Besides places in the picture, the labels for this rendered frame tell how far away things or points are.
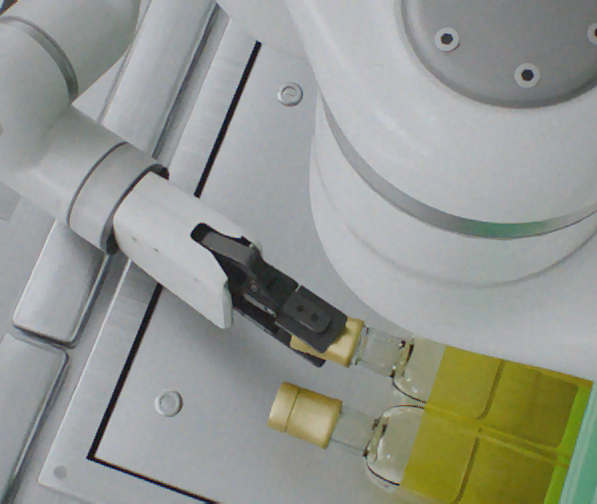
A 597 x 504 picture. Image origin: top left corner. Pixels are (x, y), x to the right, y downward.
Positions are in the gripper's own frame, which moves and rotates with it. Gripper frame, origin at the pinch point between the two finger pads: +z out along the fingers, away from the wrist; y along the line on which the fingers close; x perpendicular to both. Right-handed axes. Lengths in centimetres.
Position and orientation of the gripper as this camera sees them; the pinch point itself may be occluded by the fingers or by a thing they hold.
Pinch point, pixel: (310, 327)
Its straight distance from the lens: 88.6
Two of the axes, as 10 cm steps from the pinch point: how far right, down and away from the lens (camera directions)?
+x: 5.7, -7.8, 2.7
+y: 0.3, -3.1, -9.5
